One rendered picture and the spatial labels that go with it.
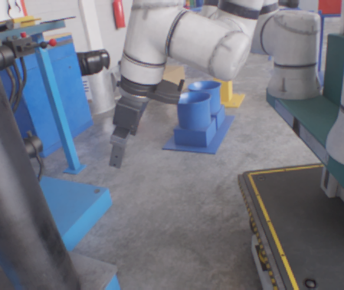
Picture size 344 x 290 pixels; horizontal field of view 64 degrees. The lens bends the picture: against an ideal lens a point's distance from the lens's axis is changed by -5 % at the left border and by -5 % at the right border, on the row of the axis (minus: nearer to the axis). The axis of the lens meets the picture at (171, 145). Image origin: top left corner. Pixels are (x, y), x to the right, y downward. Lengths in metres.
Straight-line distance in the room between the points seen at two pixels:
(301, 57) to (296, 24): 0.11
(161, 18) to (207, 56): 0.10
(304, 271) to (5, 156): 0.90
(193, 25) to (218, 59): 0.07
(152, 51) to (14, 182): 0.53
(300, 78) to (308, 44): 0.11
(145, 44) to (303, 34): 0.63
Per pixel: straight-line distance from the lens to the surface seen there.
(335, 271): 1.01
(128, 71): 0.56
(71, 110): 2.87
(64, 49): 2.85
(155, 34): 0.51
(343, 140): 0.69
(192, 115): 2.18
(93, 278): 1.25
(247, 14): 0.61
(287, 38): 1.04
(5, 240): 0.95
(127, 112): 0.56
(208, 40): 0.48
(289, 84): 1.06
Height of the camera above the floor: 1.07
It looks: 27 degrees down
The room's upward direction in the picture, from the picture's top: 8 degrees counter-clockwise
